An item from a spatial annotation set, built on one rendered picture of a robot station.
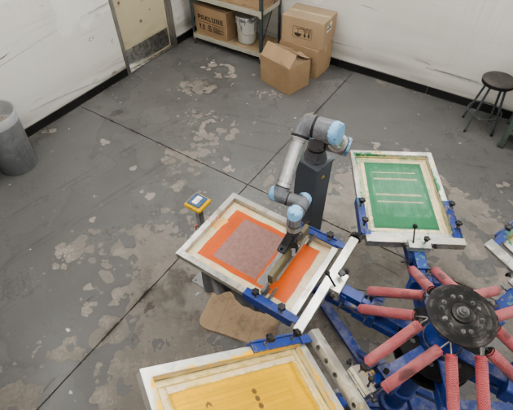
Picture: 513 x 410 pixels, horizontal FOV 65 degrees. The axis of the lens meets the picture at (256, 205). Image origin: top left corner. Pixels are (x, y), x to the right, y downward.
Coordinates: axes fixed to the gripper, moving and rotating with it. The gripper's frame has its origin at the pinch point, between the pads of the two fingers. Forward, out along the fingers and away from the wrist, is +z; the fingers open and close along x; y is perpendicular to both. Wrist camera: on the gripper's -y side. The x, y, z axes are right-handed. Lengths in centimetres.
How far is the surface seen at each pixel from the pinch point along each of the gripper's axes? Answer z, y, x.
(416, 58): 69, 380, 36
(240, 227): 13.6, 9.3, 39.8
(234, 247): 13.5, -5.4, 33.8
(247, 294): 7.9, -30.2, 8.0
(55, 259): 109, -48, 200
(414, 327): -16, -14, -71
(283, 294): 13.5, -16.7, -7.1
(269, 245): 13.6, 7.6, 17.1
